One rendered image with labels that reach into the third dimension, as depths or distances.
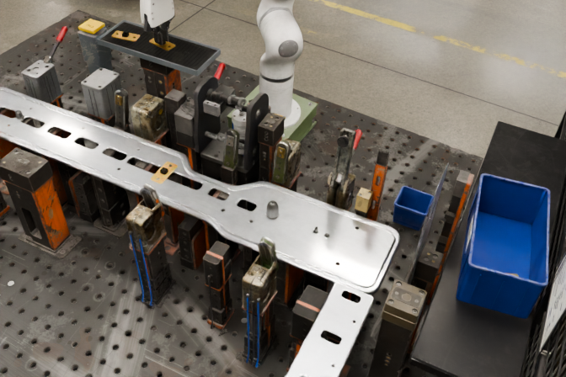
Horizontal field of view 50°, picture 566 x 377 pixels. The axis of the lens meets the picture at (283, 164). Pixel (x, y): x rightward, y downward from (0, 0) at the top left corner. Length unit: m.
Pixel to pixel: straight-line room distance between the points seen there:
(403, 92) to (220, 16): 1.46
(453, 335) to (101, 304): 0.98
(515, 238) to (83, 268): 1.22
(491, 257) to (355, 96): 2.28
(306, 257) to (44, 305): 0.79
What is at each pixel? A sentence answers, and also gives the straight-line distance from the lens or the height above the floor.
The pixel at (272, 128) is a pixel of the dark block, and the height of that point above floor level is 1.12.
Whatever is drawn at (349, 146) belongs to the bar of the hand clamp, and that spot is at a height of 1.18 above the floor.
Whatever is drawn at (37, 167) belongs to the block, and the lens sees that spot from 1.80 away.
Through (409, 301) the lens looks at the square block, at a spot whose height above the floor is 1.06.
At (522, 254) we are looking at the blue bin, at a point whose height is 1.03.
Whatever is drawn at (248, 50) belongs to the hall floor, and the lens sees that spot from 4.08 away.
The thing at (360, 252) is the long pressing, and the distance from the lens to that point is 1.55.
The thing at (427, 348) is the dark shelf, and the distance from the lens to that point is 1.39.
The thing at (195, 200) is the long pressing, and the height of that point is 1.00.
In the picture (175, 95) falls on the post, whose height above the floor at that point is 1.10.
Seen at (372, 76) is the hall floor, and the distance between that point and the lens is 3.91.
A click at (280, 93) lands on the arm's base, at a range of 2.13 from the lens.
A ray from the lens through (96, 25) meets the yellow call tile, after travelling 2.11.
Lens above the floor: 2.19
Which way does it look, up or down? 43 degrees down
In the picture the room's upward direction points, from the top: 2 degrees clockwise
